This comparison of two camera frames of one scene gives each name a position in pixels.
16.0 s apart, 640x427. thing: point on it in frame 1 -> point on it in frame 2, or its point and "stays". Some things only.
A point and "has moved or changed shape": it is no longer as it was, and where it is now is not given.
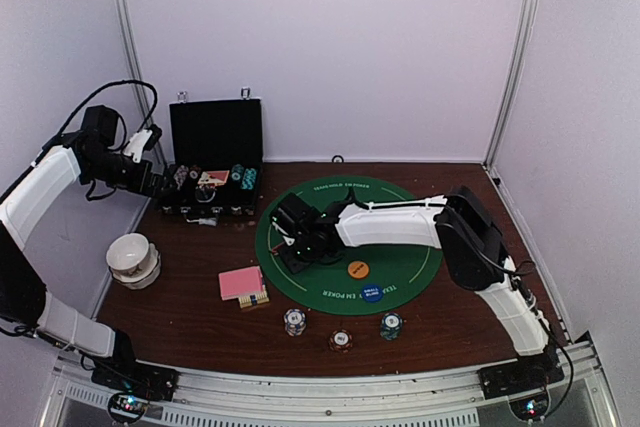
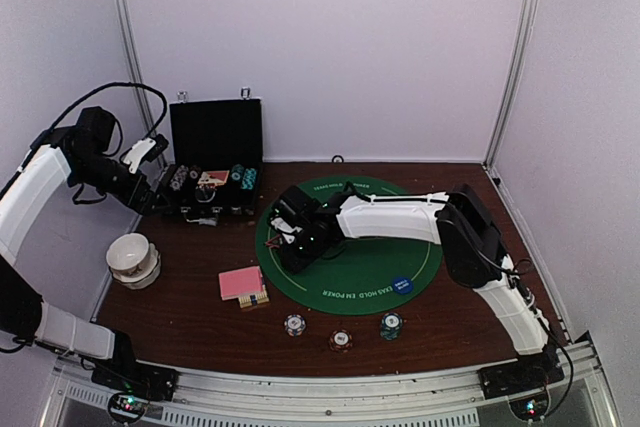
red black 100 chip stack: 341,340 stays
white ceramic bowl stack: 134,261 stays
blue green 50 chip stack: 391,325 stays
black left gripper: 142,179 -> 142,206
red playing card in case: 215,177 stays
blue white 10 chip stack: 294,322 has moved or changed shape
